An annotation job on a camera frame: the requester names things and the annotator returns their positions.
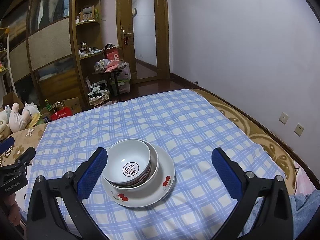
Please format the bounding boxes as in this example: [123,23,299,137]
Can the blue checked cloth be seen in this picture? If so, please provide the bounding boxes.
[25,89,288,240]

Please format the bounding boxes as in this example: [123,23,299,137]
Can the pink packets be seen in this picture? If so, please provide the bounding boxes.
[105,59,123,72]

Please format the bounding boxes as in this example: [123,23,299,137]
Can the open cardboard box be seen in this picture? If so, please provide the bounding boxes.
[2,92,24,108]
[61,97,83,115]

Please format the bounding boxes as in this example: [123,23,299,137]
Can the cream plush toy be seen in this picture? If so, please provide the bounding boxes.
[0,104,13,140]

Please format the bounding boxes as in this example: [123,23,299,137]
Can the person's blue-grey clothing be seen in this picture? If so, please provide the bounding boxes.
[237,189,320,240]

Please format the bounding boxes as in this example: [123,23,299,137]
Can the pink bed sheet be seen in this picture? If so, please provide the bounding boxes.
[292,161,318,193]

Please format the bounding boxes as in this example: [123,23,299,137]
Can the red box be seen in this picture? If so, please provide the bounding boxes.
[104,47,120,60]

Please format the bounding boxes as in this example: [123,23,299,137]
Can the person's left hand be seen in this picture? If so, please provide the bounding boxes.
[0,194,23,228]

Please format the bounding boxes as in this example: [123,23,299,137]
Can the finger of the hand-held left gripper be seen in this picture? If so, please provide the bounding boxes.
[0,147,37,174]
[0,137,15,153]

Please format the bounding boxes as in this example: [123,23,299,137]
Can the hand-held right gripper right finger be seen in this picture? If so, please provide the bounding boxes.
[211,147,294,240]

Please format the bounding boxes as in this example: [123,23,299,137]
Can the wooden corner shelf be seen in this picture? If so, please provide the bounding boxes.
[71,0,105,100]

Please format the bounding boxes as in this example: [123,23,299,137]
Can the wooden door with glass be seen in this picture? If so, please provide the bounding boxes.
[115,0,171,83]

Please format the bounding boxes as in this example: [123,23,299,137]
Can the red paper bag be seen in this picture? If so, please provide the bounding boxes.
[50,102,73,122]

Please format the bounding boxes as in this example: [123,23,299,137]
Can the white spiky plush toy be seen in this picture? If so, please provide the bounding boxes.
[24,102,40,117]

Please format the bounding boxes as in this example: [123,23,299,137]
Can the black white striped clothes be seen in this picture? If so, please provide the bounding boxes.
[89,80,109,97]

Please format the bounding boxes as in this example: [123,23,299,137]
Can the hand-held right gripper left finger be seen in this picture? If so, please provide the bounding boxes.
[26,147,110,240]

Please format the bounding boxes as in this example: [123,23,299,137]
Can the white cherry print plate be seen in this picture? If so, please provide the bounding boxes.
[101,144,175,208]

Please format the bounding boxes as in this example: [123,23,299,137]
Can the stuffed plush toys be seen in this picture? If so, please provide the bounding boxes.
[9,102,33,132]

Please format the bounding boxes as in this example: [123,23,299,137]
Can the clear plastic storage box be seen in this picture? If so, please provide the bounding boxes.
[116,62,132,94]

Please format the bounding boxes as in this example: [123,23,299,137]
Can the wicker basket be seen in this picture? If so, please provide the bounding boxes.
[88,91,111,106]

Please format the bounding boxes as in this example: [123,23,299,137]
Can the red patterned bowl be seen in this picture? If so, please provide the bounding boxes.
[102,140,152,188]

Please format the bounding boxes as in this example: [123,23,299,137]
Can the wooden wardrobe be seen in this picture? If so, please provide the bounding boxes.
[0,0,88,110]

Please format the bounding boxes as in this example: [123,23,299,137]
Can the plain white bowl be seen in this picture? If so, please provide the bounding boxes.
[102,139,160,193]

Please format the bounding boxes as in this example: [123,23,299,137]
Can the small black table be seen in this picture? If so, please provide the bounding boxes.
[92,69,125,97]

